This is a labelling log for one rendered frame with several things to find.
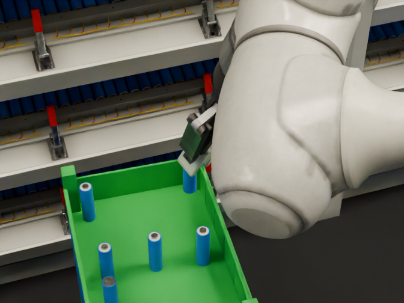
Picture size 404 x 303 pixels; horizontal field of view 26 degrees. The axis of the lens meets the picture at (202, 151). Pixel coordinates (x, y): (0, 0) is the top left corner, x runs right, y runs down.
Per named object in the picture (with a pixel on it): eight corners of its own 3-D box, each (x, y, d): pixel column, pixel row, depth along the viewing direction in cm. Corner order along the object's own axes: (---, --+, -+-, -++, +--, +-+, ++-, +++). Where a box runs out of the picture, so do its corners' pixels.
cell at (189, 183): (198, 192, 117) (198, 157, 113) (184, 195, 117) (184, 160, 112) (195, 183, 118) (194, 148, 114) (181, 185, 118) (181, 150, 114)
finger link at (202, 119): (245, 97, 96) (213, 116, 93) (227, 121, 100) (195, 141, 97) (231, 80, 97) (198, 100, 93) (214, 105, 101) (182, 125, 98)
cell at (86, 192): (97, 220, 124) (92, 189, 120) (84, 223, 124) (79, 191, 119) (94, 211, 126) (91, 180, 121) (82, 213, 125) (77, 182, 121)
